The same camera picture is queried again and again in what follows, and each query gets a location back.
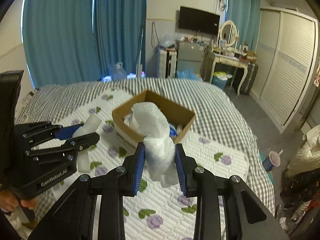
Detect white sliding wardrobe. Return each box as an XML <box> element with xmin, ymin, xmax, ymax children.
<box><xmin>250</xmin><ymin>7</ymin><xmax>319</xmax><ymax>133</ymax></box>

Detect white stuffed bag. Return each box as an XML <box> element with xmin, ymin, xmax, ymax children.
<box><xmin>285</xmin><ymin>125</ymin><xmax>320</xmax><ymax>178</ymax></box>

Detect black wall television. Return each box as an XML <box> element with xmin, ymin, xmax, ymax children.
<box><xmin>178</xmin><ymin>7</ymin><xmax>220</xmax><ymax>35</ymax></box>

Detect brown cardboard box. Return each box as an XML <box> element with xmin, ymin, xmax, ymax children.
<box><xmin>112</xmin><ymin>90</ymin><xmax>196</xmax><ymax>147</ymax></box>

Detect grey mini fridge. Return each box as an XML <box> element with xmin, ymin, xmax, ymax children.
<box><xmin>176</xmin><ymin>41</ymin><xmax>207</xmax><ymax>76</ymax></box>

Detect white quilt purple flowers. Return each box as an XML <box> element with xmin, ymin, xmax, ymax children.
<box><xmin>32</xmin><ymin>88</ymin><xmax>251</xmax><ymax>240</ymax></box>

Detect blue waste basket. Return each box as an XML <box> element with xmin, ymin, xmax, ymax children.
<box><xmin>212</xmin><ymin>72</ymin><xmax>233</xmax><ymax>90</ymax></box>

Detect teal curtain left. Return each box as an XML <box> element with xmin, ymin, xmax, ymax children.
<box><xmin>22</xmin><ymin>0</ymin><xmax>147</xmax><ymax>88</ymax></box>

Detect drink cup with straw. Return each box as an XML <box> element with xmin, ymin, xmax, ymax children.
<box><xmin>262</xmin><ymin>149</ymin><xmax>284</xmax><ymax>173</ymax></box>

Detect grey checked bed sheet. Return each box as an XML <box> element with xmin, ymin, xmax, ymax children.
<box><xmin>15</xmin><ymin>76</ymin><xmax>276</xmax><ymax>240</ymax></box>

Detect left hand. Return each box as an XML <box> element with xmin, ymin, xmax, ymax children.
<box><xmin>0</xmin><ymin>189</ymin><xmax>37</xmax><ymax>212</ymax></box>

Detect cream rolled cloth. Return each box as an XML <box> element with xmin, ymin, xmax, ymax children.
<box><xmin>72</xmin><ymin>114</ymin><xmax>101</xmax><ymax>173</ymax></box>

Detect black suitcase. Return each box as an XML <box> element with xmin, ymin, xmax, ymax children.
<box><xmin>240</xmin><ymin>62</ymin><xmax>259</xmax><ymax>95</ymax></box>

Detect oval white vanity mirror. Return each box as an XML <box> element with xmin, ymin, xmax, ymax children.
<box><xmin>218</xmin><ymin>20</ymin><xmax>239</xmax><ymax>49</ymax></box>

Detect teal curtain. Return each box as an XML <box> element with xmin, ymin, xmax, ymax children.
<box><xmin>22</xmin><ymin>0</ymin><xmax>147</xmax><ymax>88</ymax></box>
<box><xmin>226</xmin><ymin>0</ymin><xmax>261</xmax><ymax>51</ymax></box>

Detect blue tissue pack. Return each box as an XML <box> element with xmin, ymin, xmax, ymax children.
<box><xmin>169</xmin><ymin>124</ymin><xmax>183</xmax><ymax>138</ymax></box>

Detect white dressing table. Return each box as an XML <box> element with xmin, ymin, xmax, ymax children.
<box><xmin>204</xmin><ymin>50</ymin><xmax>248</xmax><ymax>95</ymax></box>

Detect white fluffy towel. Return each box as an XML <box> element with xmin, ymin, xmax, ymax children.
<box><xmin>131</xmin><ymin>102</ymin><xmax>178</xmax><ymax>188</ymax></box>

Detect teal curtain right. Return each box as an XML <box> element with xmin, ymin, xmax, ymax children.
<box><xmin>226</xmin><ymin>0</ymin><xmax>261</xmax><ymax>51</ymax></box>

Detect clear water jug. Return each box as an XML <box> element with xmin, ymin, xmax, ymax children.
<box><xmin>108</xmin><ymin>62</ymin><xmax>127</xmax><ymax>81</ymax></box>

